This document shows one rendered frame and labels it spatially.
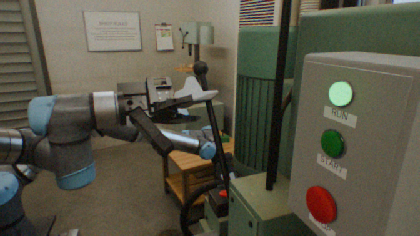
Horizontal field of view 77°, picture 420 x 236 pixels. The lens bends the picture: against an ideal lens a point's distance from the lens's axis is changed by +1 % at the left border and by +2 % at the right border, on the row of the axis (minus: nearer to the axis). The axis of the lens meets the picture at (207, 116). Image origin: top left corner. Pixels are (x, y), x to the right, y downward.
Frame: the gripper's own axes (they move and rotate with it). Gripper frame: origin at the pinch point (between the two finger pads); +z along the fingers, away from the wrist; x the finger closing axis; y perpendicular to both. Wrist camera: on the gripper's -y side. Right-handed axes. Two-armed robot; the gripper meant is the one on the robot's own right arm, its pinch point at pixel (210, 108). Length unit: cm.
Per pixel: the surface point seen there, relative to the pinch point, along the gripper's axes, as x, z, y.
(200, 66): -6.2, -2.3, 7.7
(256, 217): -23.6, -6.8, -23.0
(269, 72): -17.5, 5.8, -0.9
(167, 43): 234, 55, 187
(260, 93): -13.6, 5.2, -3.3
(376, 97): -41.6, -5.0, -16.3
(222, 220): 26.5, 5.8, -25.8
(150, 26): 222, 34, 204
